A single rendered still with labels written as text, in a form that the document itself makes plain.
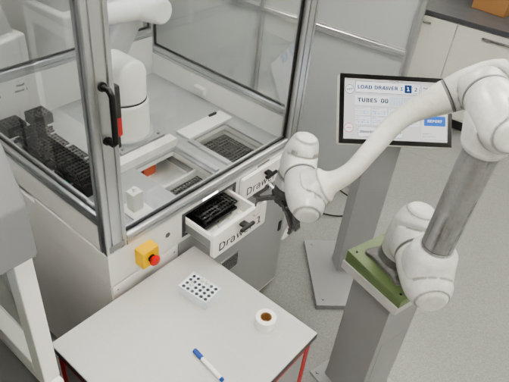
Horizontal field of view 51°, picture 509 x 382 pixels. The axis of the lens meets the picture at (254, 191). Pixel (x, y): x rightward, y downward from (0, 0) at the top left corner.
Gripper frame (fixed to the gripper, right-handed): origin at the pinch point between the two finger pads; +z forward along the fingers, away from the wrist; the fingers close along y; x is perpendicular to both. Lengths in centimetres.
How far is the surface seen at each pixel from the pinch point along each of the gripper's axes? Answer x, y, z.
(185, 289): 32.9, 5.7, 16.8
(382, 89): -87, 13, -18
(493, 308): -125, -89, 78
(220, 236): 14.2, 9.6, 6.3
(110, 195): 47, 31, -17
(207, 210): 6.6, 22.9, 9.8
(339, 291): -71, -22, 89
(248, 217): -0.4, 9.7, 6.0
